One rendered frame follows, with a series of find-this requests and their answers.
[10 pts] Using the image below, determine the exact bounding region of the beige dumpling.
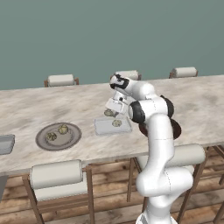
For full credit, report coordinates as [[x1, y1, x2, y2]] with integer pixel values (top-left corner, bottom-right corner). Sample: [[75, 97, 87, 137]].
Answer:
[[103, 108, 116, 118], [57, 123, 69, 135], [45, 131, 58, 142], [111, 118, 123, 128]]

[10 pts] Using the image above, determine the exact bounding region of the grey tupperware container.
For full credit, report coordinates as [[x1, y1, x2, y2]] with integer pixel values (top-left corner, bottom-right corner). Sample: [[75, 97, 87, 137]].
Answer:
[[0, 134, 16, 156], [93, 115, 133, 137]]

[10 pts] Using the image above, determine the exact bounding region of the grey round plate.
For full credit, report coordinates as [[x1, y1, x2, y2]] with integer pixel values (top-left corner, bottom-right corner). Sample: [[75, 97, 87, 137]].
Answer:
[[35, 122, 83, 152]]

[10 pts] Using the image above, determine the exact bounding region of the wooden chair with white cushion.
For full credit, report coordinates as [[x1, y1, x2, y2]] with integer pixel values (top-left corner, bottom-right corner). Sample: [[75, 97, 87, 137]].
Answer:
[[168, 66, 200, 80], [126, 143, 210, 224], [22, 158, 96, 224], [109, 69, 143, 81], [43, 73, 81, 88]]

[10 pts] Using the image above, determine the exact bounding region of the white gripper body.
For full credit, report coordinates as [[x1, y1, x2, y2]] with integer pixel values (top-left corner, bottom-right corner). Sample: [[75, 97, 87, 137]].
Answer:
[[104, 97, 130, 116]]

